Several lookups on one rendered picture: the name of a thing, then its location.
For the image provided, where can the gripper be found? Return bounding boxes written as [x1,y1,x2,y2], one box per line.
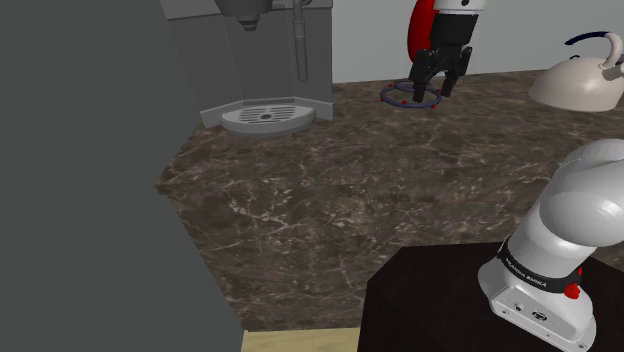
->
[407,11,479,104]

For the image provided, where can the grey coffee machine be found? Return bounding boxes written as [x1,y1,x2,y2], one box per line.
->
[159,0,335,138]

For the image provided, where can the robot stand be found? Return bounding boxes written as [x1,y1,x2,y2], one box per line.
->
[357,242,624,352]

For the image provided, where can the red oval object, blue ring base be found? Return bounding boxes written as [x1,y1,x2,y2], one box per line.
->
[379,0,444,110]

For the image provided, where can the cream kettle with blue handle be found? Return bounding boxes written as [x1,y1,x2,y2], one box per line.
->
[527,30,624,114]

